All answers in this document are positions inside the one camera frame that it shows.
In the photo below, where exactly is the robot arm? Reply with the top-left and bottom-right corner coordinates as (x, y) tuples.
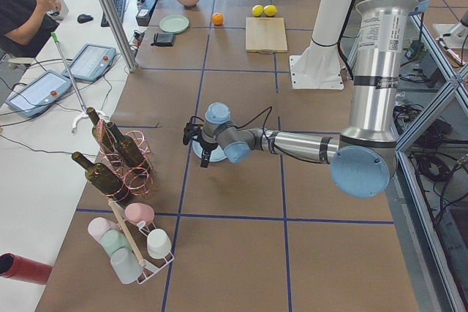
(183, 0), (430, 198)

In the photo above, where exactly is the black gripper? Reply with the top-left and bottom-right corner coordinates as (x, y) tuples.
(183, 116), (216, 168)

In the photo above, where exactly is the yellow lemon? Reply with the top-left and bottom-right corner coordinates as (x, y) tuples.
(263, 4), (278, 17)
(252, 4), (264, 18)

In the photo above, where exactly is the orange mandarin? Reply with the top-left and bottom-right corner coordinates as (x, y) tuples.
(211, 12), (224, 26)

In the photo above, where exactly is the pale pink cup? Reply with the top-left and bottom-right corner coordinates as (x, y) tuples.
(88, 217), (121, 243)

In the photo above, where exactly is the wooden rack handle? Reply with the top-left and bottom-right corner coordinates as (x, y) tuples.
(108, 201), (146, 267)

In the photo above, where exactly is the white wire cup rack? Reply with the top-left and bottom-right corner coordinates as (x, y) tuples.
(108, 201), (174, 285)

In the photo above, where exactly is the black keyboard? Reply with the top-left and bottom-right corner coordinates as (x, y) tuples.
(100, 0), (128, 28)

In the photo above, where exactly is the white cup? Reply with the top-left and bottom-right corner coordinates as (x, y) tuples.
(146, 229), (172, 259)

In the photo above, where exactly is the copper wire bottle rack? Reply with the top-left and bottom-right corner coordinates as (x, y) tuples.
(92, 118), (154, 198)

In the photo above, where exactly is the light green plate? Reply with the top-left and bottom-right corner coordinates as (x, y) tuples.
(159, 15), (190, 34)

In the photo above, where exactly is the blue teach pendant tablet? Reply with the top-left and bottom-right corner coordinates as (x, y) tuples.
(6, 70), (72, 118)

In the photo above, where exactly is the mint green cup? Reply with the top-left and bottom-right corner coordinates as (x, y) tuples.
(99, 229), (132, 256)

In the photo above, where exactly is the wooden cutting board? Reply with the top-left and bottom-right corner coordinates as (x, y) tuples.
(245, 17), (288, 53)

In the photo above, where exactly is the light grey cup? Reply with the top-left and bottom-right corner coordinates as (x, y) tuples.
(110, 248), (143, 284)

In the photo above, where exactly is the light blue plate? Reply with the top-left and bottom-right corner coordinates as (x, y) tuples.
(192, 142), (227, 162)

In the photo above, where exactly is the red cylinder tube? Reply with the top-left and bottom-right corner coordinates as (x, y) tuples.
(1, 253), (53, 285)

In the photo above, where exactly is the black computer mouse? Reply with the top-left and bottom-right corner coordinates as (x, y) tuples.
(77, 14), (94, 23)

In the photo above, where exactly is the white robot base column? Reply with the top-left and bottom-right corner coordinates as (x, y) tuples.
(290, 0), (352, 90)

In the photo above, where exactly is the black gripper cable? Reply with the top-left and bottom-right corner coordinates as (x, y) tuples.
(189, 106), (330, 163)

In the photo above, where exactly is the aluminium frame post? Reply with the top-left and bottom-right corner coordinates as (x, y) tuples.
(99, 0), (137, 72)

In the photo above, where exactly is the dark green wine bottle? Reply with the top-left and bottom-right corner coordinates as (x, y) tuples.
(72, 151), (130, 204)

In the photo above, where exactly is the dark grey folded cloth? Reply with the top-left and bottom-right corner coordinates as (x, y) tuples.
(151, 32), (176, 47)

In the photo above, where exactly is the metal reacher stick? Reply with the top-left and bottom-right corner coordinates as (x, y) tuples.
(51, 32), (110, 134)

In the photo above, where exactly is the person in black shirt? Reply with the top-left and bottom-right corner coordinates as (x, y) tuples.
(1, 0), (61, 58)

